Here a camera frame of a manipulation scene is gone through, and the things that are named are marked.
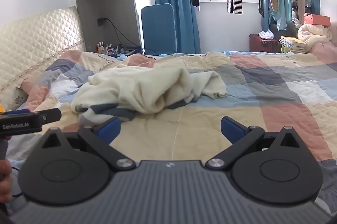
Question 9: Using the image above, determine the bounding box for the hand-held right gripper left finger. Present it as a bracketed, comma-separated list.
[39, 116, 137, 171]

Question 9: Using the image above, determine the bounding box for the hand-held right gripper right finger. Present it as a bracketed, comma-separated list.
[205, 116, 302, 171]

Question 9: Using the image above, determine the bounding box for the cream sweater with blue stripes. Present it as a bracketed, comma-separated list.
[71, 64, 228, 126]

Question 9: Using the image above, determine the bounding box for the person's left hand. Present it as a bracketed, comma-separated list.
[0, 158, 13, 204]

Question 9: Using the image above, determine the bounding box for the floral pillow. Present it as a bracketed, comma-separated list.
[0, 86, 29, 112]

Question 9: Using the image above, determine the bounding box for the patchwork quilt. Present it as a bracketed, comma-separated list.
[5, 49, 337, 216]

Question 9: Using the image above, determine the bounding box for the cream quilted headboard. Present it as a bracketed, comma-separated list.
[0, 6, 86, 92]

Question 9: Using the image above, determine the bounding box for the cluster of small bottles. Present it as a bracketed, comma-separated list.
[95, 41, 124, 55]

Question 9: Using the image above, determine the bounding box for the blue patterned box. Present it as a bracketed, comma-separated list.
[116, 46, 144, 56]

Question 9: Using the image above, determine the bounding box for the red-brown chest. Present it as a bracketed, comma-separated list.
[250, 34, 281, 53]

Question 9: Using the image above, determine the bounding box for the white plastic bag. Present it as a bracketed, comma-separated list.
[258, 30, 275, 42]

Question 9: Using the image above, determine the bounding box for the stack of books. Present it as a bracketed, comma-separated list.
[279, 36, 309, 54]

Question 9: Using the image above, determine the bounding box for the blue curtain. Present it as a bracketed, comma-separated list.
[153, 0, 201, 54]

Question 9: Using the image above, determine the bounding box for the pink blanket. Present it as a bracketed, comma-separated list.
[309, 42, 337, 57]

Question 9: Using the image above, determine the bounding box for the cream fluffy blanket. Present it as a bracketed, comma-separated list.
[297, 24, 334, 50]

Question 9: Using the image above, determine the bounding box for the striped hanging garment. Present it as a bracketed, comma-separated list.
[227, 0, 243, 14]

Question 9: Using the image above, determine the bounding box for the grey tall cabinet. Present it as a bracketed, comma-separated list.
[72, 0, 144, 54]

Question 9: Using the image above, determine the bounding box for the orange box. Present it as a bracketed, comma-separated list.
[304, 14, 331, 27]

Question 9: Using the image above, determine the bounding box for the black cable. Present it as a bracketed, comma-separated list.
[104, 18, 159, 55]

